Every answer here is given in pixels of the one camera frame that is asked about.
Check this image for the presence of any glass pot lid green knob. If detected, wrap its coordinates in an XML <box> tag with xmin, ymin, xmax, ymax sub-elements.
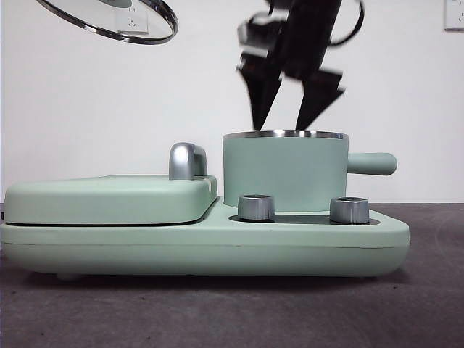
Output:
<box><xmin>36</xmin><ymin>0</ymin><xmax>181</xmax><ymax>45</ymax></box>

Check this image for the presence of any silver control knob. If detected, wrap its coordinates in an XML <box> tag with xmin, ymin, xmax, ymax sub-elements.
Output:
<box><xmin>329</xmin><ymin>196</ymin><xmax>370</xmax><ymax>223</ymax></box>
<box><xmin>237</xmin><ymin>194</ymin><xmax>276</xmax><ymax>221</ymax></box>

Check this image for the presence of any mint green griddle cover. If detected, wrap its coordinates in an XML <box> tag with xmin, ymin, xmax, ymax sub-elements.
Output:
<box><xmin>3</xmin><ymin>175</ymin><xmax>219</xmax><ymax>226</ymax></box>

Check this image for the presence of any mint green breakfast maker base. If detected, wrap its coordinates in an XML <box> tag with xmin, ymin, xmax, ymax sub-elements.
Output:
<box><xmin>0</xmin><ymin>213</ymin><xmax>411</xmax><ymax>282</ymax></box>

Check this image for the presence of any mint green handled pot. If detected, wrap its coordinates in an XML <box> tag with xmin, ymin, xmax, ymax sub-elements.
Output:
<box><xmin>223</xmin><ymin>130</ymin><xmax>398</xmax><ymax>215</ymax></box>

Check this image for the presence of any silver cover handle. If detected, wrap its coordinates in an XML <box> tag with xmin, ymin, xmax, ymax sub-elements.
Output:
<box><xmin>168</xmin><ymin>143</ymin><xmax>209</xmax><ymax>181</ymax></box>

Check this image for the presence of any white wall socket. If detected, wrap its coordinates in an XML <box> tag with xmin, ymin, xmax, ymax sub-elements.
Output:
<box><xmin>444</xmin><ymin>0</ymin><xmax>464</xmax><ymax>32</ymax></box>
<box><xmin>115</xmin><ymin>6</ymin><xmax>150</xmax><ymax>36</ymax></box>

